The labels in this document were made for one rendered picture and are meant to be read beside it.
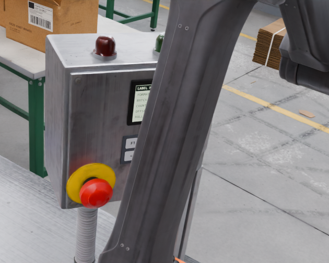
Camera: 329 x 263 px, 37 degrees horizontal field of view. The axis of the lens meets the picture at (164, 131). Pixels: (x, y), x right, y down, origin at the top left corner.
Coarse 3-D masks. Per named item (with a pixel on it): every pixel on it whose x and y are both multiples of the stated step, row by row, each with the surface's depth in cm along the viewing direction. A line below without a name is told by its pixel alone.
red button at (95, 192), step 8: (88, 184) 55; (96, 184) 55; (104, 184) 55; (80, 192) 55; (88, 192) 55; (96, 192) 55; (104, 192) 55; (112, 192) 57; (88, 200) 55; (96, 200) 55; (104, 200) 56; (96, 208) 57
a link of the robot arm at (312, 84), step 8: (304, 72) 70; (312, 72) 69; (320, 72) 69; (328, 72) 68; (304, 80) 71; (312, 80) 70; (320, 80) 69; (328, 80) 68; (312, 88) 72; (320, 88) 70; (328, 88) 69
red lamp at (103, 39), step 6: (102, 36) 52; (108, 36) 52; (96, 42) 51; (102, 42) 51; (108, 42) 51; (114, 42) 52; (96, 48) 52; (102, 48) 51; (108, 48) 51; (114, 48) 52; (96, 54) 52; (102, 54) 52; (108, 54) 52; (114, 54) 52; (102, 60) 52; (108, 60) 52
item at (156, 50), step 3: (162, 33) 55; (159, 36) 54; (162, 36) 54; (156, 39) 54; (159, 39) 54; (162, 39) 54; (156, 42) 54; (159, 42) 54; (156, 45) 55; (159, 45) 54; (153, 48) 55; (156, 48) 55; (159, 48) 54; (153, 51) 55; (156, 51) 54; (159, 51) 54; (156, 54) 55
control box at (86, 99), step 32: (160, 32) 61; (64, 64) 50; (96, 64) 51; (128, 64) 52; (64, 96) 51; (96, 96) 52; (128, 96) 53; (64, 128) 53; (96, 128) 54; (128, 128) 56; (64, 160) 55; (96, 160) 56; (64, 192) 58
